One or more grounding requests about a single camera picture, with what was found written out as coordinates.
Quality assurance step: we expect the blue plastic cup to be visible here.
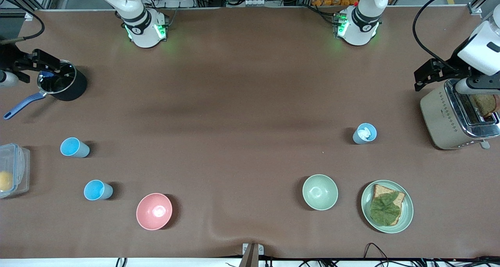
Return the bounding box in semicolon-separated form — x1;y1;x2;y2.
84;180;114;201
352;123;378;145
60;137;91;158

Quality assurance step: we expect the brown toast slice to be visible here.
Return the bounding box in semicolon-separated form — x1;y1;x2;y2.
471;93;500;117

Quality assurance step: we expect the beige chrome toaster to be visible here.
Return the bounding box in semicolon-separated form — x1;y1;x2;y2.
420;78;500;150

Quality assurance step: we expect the clear plastic food container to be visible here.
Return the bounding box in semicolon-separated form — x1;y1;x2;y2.
0;143;31;199

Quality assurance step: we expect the yellow food item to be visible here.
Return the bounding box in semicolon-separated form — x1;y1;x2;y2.
0;171;13;192

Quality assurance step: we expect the brown bread slice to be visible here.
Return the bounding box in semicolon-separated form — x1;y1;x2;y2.
371;184;406;226

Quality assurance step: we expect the pale green plate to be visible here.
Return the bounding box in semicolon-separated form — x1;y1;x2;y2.
361;180;414;234

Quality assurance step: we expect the green lettuce leaf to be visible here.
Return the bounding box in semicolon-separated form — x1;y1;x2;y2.
370;192;402;226

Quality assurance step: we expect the pale green bowl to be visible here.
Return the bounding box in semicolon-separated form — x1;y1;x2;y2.
302;174;339;211

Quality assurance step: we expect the pink bowl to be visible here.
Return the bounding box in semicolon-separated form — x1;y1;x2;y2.
136;193;173;231

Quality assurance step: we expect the brown table cover mat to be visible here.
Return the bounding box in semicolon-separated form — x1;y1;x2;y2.
0;7;500;260

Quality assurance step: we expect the black pot with blue handle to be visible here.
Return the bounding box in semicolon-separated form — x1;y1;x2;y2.
3;59;88;121

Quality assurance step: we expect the aluminium frame profile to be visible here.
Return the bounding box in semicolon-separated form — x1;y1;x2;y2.
468;0;500;16

